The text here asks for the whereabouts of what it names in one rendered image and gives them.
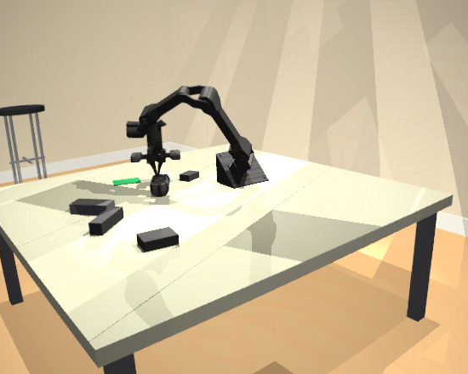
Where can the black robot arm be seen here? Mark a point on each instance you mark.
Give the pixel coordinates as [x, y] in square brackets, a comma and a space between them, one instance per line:
[209, 102]

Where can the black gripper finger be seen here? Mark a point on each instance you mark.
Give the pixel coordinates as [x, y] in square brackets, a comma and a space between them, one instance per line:
[153, 166]
[159, 164]

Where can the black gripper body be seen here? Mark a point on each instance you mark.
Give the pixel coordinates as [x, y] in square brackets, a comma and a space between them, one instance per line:
[173, 154]

